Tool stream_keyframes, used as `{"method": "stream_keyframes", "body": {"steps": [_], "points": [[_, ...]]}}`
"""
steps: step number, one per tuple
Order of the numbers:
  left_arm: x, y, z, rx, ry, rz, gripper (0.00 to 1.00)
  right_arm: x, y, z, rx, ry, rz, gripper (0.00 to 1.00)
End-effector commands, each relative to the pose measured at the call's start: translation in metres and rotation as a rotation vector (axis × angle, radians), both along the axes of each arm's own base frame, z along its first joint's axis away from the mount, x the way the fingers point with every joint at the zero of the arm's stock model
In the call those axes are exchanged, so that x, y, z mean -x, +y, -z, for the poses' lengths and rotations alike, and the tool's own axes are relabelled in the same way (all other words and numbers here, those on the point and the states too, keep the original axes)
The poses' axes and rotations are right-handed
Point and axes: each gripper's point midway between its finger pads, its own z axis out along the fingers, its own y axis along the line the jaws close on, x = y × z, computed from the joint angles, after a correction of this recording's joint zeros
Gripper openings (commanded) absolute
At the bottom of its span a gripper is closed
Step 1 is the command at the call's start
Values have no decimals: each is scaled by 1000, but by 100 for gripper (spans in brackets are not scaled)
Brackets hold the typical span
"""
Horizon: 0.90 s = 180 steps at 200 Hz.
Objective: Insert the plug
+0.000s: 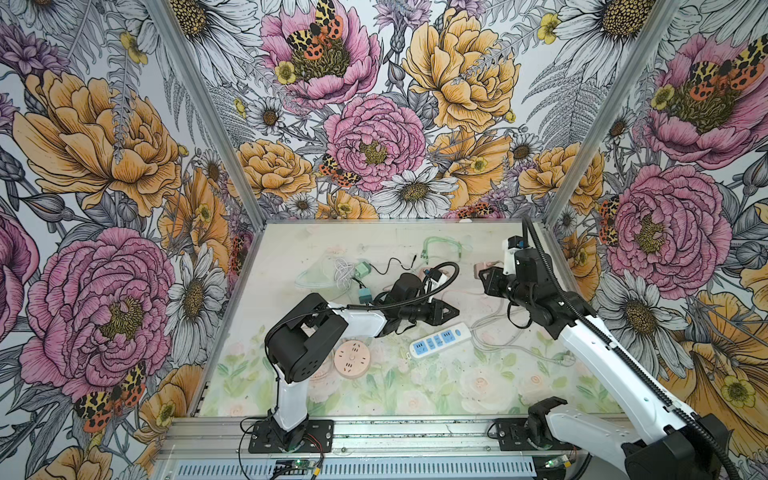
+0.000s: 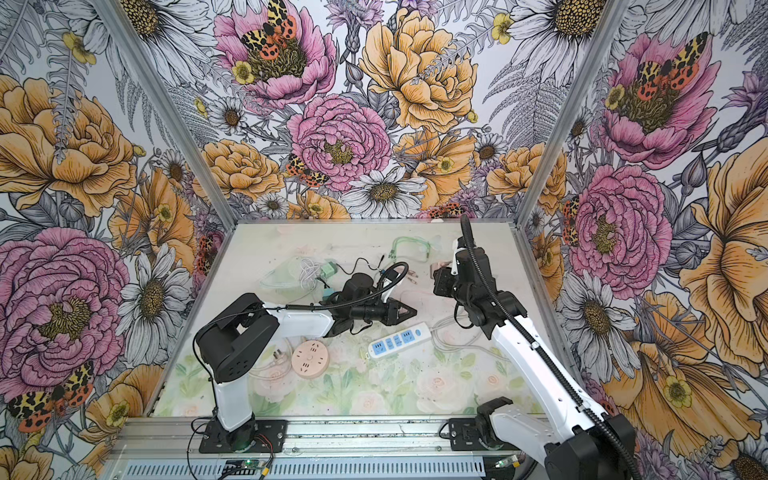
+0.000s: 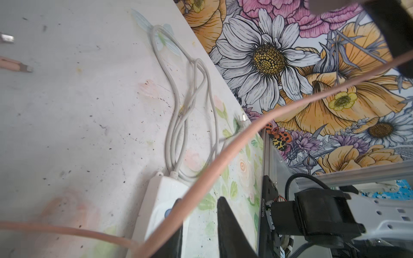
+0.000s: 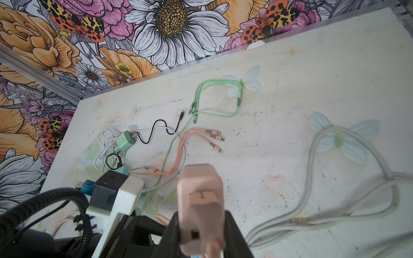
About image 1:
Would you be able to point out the round pink socket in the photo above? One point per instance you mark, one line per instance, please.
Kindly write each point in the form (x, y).
(352, 359)

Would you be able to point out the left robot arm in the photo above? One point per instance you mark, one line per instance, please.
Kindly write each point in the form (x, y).
(298, 344)

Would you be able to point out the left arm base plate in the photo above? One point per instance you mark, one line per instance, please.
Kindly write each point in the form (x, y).
(310, 436)

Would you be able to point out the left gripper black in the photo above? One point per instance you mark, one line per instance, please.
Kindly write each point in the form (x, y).
(437, 311)

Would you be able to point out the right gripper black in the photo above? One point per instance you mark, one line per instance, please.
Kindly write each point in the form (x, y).
(491, 286)

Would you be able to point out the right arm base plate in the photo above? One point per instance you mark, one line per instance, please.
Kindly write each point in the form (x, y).
(513, 434)

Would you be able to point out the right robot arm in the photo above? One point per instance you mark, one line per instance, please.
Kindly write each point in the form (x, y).
(667, 439)

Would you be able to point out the teal charger adapter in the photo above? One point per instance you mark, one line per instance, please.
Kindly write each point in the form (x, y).
(364, 295)

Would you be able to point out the pink charger plug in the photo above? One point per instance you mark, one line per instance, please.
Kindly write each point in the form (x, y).
(478, 267)

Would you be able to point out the green charger adapter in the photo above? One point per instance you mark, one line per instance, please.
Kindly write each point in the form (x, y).
(362, 269)

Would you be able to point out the white blue power strip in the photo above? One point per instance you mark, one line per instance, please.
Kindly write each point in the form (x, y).
(439, 341)

